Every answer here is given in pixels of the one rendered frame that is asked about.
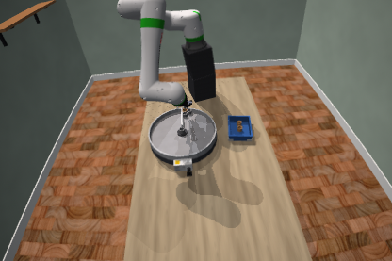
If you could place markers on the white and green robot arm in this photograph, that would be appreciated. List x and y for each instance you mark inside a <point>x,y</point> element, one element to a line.
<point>151,14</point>

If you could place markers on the blue open crate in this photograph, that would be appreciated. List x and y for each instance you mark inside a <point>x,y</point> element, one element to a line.
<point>246,134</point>

